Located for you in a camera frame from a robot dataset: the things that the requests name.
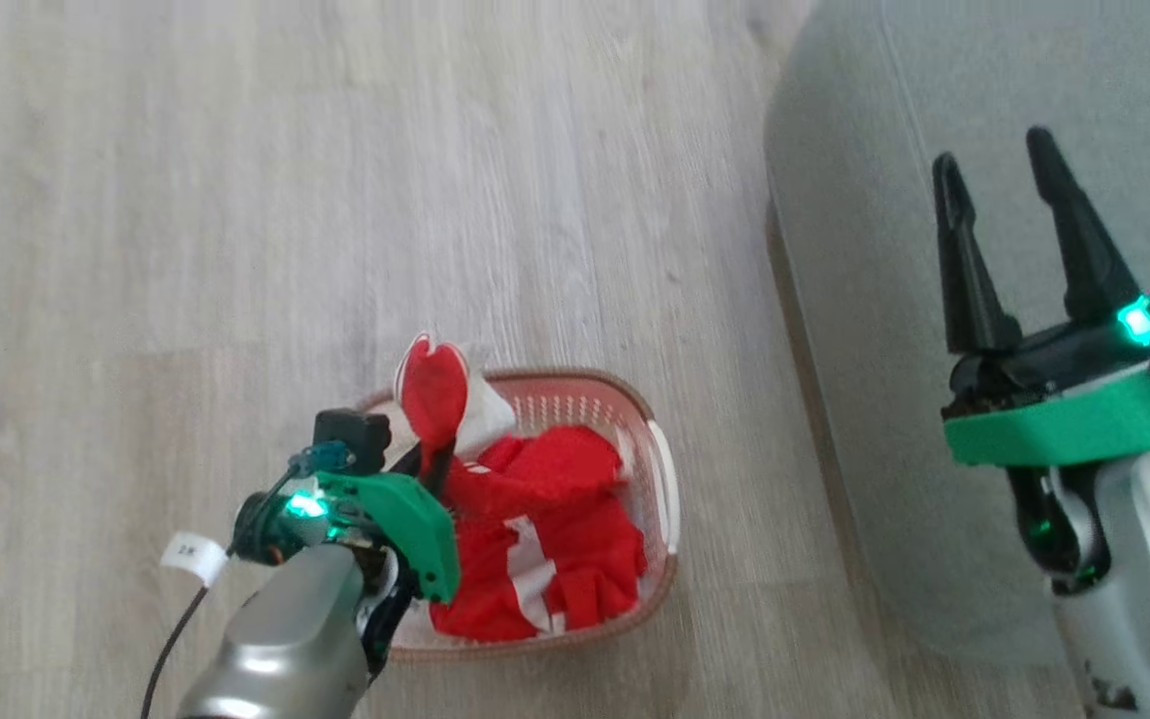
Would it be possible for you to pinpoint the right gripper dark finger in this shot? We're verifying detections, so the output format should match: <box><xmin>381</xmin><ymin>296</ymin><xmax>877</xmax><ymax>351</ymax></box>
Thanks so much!
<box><xmin>931</xmin><ymin>152</ymin><xmax>1025</xmax><ymax>357</ymax></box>
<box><xmin>1024</xmin><ymin>126</ymin><xmax>1143</xmax><ymax>327</ymax></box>

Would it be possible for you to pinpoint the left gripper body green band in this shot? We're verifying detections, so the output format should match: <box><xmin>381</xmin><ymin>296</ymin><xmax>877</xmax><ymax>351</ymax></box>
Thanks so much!
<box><xmin>231</xmin><ymin>469</ymin><xmax>462</xmax><ymax>605</ymax></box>

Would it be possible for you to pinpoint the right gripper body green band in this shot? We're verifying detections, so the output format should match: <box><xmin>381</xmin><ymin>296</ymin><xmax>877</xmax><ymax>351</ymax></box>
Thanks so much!
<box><xmin>939</xmin><ymin>278</ymin><xmax>1150</xmax><ymax>470</ymax></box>

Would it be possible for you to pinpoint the white garment with red patch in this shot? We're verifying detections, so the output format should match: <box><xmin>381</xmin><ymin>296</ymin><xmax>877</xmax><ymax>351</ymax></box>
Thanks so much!
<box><xmin>365</xmin><ymin>334</ymin><xmax>518</xmax><ymax>470</ymax></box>

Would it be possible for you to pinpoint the red garment with white stripes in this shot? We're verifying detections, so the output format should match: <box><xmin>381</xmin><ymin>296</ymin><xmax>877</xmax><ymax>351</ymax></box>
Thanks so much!
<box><xmin>427</xmin><ymin>425</ymin><xmax>648</xmax><ymax>643</ymax></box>

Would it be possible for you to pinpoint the perforated plastic laundry basket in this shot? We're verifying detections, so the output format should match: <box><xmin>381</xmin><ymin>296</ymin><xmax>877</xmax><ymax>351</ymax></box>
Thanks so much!
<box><xmin>355</xmin><ymin>367</ymin><xmax>682</xmax><ymax>665</ymax></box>

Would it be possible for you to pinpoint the grey sofa cushion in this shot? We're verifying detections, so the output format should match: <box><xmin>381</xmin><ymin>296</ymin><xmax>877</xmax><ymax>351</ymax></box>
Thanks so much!
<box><xmin>763</xmin><ymin>0</ymin><xmax>1150</xmax><ymax>666</ymax></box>

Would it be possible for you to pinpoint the white cable label tag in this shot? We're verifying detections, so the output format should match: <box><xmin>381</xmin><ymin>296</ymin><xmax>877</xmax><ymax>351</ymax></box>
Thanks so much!
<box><xmin>162</xmin><ymin>533</ymin><xmax>229</xmax><ymax>588</ymax></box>

